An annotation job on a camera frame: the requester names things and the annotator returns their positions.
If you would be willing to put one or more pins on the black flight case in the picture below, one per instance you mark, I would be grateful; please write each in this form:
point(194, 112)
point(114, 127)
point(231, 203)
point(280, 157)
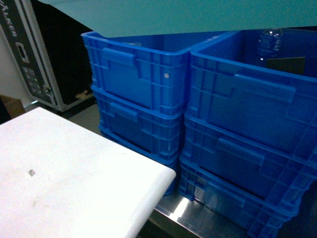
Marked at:
point(49, 51)

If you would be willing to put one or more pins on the blue crate top right stack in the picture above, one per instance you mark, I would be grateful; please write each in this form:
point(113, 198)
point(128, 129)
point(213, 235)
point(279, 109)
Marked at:
point(233, 90)

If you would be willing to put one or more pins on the blue crate bottom right stack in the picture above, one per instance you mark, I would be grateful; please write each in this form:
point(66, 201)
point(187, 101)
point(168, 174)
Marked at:
point(259, 218)

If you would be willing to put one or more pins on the clear plastic bottle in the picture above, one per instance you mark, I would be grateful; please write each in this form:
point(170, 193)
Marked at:
point(269, 44)

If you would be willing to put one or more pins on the light blue plastic tray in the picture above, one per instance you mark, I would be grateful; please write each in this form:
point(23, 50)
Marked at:
point(119, 18)

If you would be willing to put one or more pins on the blue crate top left stack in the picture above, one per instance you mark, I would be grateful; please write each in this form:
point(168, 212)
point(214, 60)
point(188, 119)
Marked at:
point(151, 71)

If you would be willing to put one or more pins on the blue crate stack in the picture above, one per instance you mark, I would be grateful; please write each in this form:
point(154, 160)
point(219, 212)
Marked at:
point(157, 136)
point(151, 71)
point(233, 90)
point(259, 218)
point(262, 171)

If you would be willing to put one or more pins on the blue crate lower left stack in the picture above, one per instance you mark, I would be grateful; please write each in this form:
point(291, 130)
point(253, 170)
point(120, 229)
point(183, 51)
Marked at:
point(157, 136)

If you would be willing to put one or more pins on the blue crate middle right stack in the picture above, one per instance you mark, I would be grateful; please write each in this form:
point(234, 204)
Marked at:
point(262, 171)

